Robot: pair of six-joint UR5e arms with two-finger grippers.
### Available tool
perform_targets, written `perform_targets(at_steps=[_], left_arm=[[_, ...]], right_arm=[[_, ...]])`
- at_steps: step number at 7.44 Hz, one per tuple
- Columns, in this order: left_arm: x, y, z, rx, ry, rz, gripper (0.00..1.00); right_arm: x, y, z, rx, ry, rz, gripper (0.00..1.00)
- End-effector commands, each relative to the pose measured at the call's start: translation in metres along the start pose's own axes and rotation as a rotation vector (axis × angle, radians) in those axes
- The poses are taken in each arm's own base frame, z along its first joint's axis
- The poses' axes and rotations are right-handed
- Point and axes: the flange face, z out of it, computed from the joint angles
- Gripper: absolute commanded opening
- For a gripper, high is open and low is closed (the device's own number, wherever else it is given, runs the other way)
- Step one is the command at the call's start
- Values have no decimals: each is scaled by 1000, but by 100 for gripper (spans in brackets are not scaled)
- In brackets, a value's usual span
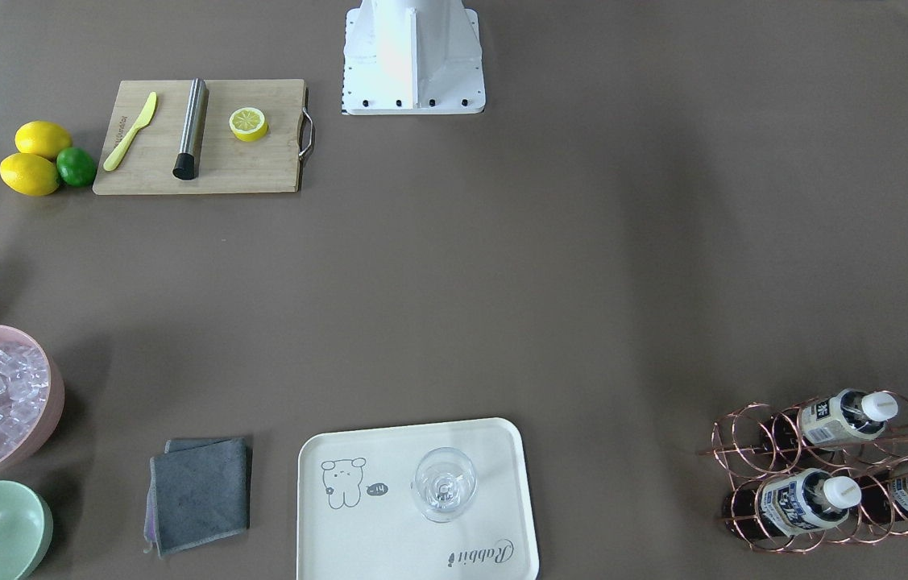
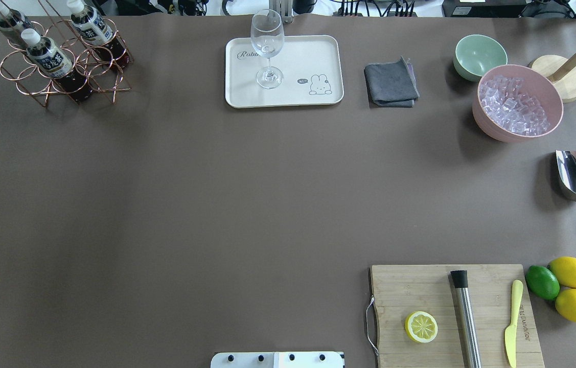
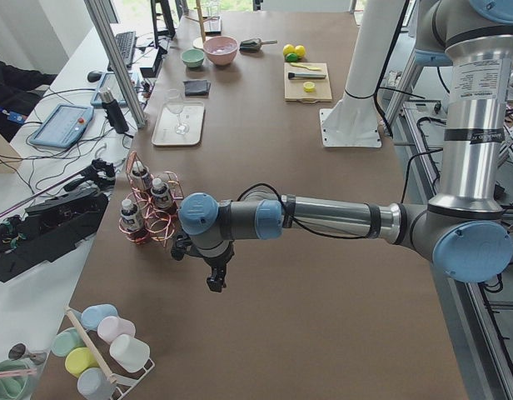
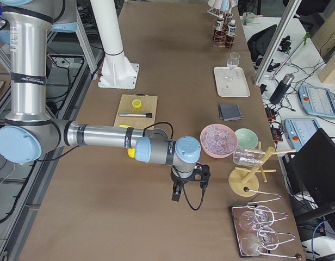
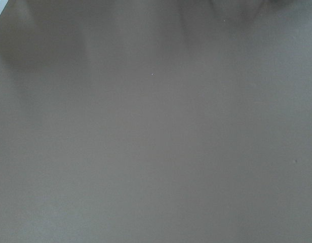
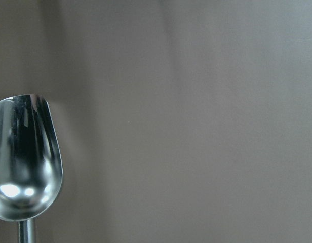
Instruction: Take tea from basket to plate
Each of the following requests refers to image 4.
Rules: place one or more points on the yellow lemon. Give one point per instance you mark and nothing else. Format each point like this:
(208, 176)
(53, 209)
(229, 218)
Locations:
(131, 152)

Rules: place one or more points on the aluminium frame post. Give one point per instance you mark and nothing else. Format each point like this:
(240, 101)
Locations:
(288, 14)

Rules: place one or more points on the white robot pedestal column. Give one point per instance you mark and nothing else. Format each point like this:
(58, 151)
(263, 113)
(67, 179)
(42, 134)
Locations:
(117, 71)

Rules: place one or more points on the black thermos bottle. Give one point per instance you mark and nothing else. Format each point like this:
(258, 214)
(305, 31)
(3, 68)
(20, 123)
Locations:
(282, 88)

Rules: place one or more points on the bamboo cutting board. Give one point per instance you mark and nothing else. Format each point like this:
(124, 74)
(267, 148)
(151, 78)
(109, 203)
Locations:
(148, 105)

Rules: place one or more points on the clear hanging wine glass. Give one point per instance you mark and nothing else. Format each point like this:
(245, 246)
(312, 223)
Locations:
(256, 218)
(261, 243)

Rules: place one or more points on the yellow lemon squeezer cup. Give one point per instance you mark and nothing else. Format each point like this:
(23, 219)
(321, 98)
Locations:
(136, 103)

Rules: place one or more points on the blue teach pendant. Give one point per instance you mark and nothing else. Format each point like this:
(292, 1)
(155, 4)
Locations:
(317, 101)
(300, 130)

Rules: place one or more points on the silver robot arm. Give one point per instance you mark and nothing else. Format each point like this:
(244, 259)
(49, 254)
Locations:
(29, 132)

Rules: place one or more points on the wooden cup tree stand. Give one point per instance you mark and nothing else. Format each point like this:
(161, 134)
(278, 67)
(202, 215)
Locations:
(243, 180)

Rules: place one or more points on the clear glass jar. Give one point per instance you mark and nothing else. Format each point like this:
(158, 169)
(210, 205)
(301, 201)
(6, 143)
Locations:
(250, 157)

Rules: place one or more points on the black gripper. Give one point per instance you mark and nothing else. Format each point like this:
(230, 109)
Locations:
(177, 180)

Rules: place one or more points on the dark grey folded cloth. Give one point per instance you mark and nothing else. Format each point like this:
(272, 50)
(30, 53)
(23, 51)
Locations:
(229, 112)

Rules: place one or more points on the white rectangular tray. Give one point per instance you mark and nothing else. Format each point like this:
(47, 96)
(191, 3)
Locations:
(231, 83)

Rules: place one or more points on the black mirrored tray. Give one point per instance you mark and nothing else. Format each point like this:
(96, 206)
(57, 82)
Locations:
(246, 231)

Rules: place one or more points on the pink bowl with ice cubes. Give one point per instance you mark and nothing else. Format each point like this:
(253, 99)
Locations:
(218, 141)

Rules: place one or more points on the black laptop monitor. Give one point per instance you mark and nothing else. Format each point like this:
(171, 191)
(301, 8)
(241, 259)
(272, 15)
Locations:
(312, 169)

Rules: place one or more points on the white rack with cups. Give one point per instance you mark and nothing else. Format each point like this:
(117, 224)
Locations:
(220, 7)

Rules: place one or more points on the copper wire bottle basket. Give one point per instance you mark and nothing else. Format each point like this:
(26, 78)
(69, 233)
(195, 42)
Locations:
(220, 38)

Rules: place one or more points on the mint green bowl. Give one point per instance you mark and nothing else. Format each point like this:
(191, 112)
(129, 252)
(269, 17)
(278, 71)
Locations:
(246, 138)

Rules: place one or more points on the clear wine glass upright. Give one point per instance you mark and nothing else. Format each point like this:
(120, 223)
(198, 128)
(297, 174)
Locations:
(232, 63)

